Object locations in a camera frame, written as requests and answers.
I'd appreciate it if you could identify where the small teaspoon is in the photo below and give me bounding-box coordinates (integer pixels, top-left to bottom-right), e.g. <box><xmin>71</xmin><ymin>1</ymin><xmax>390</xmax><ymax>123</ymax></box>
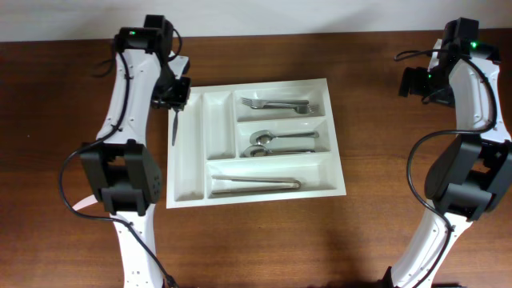
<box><xmin>171</xmin><ymin>109</ymin><xmax>179</xmax><ymax>146</ymax></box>

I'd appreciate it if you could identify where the steel fork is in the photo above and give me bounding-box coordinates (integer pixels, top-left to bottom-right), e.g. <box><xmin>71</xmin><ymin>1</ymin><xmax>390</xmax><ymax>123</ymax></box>
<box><xmin>241</xmin><ymin>98</ymin><xmax>310</xmax><ymax>108</ymax></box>
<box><xmin>263</xmin><ymin>103</ymin><xmax>320</xmax><ymax>114</ymax></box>

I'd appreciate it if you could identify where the steel tablespoon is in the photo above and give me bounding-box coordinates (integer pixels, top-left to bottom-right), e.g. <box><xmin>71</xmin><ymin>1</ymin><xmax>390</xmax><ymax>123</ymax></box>
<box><xmin>250</xmin><ymin>130</ymin><xmax>319</xmax><ymax>146</ymax></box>
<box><xmin>242</xmin><ymin>145</ymin><xmax>315</xmax><ymax>158</ymax></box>

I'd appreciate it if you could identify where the pink plastic knife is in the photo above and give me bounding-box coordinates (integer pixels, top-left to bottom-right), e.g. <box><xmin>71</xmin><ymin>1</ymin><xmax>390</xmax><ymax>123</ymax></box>
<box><xmin>72</xmin><ymin>194</ymin><xmax>98</xmax><ymax>211</ymax></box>

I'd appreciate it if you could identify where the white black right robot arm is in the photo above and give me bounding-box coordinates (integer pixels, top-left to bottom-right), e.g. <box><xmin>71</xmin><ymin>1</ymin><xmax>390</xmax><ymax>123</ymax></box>
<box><xmin>378</xmin><ymin>18</ymin><xmax>511</xmax><ymax>287</ymax></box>

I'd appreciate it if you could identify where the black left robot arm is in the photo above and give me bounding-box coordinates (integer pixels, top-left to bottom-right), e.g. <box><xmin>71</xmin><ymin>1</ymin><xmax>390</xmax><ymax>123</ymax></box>
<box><xmin>70</xmin><ymin>14</ymin><xmax>190</xmax><ymax>287</ymax></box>

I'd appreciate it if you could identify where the white plastic cutlery tray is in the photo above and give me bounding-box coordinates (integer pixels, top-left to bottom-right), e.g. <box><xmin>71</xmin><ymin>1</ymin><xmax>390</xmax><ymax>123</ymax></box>
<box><xmin>166</xmin><ymin>78</ymin><xmax>346</xmax><ymax>209</ymax></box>

